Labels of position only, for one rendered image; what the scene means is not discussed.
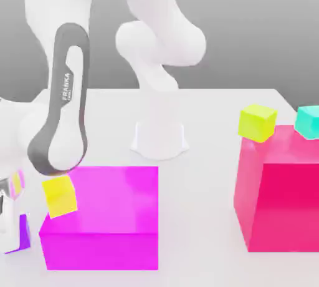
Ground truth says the small yellow cube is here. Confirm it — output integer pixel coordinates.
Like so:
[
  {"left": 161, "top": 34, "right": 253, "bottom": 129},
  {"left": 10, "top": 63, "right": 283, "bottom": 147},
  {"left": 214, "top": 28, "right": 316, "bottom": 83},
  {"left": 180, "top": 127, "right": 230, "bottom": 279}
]
[{"left": 41, "top": 175, "right": 79, "bottom": 220}]

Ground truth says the small lime cube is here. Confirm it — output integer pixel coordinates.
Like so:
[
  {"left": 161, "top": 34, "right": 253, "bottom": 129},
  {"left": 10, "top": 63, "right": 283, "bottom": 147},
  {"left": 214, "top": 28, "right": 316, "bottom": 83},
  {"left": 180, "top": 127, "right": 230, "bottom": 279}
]
[{"left": 237, "top": 103, "right": 279, "bottom": 144}]

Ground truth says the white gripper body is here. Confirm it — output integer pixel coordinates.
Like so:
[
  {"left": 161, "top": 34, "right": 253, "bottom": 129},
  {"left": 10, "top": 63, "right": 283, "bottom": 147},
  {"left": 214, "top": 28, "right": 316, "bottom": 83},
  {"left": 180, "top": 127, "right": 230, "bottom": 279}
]
[{"left": 0, "top": 197, "right": 22, "bottom": 254}]

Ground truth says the small purple cube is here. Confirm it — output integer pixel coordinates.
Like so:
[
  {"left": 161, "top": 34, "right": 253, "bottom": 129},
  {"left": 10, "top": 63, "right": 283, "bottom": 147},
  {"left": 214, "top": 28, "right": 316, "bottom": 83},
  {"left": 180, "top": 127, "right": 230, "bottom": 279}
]
[{"left": 4, "top": 213, "right": 31, "bottom": 255}]

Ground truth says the small turquoise cube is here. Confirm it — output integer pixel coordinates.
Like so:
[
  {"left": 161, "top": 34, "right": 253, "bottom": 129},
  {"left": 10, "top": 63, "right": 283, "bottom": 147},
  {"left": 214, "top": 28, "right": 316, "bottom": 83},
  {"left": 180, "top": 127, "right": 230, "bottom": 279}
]
[{"left": 294, "top": 105, "right": 319, "bottom": 140}]

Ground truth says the large magenta box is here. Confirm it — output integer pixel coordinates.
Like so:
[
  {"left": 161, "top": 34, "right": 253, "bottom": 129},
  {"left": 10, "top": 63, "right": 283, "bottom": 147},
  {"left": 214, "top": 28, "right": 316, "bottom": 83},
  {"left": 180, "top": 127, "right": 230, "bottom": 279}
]
[{"left": 38, "top": 165, "right": 160, "bottom": 271}]

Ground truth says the large pink box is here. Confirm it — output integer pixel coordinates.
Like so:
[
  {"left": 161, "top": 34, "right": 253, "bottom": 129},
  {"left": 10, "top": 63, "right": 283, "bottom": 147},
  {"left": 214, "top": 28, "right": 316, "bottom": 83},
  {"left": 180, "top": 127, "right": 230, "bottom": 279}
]
[{"left": 233, "top": 124, "right": 319, "bottom": 253}]

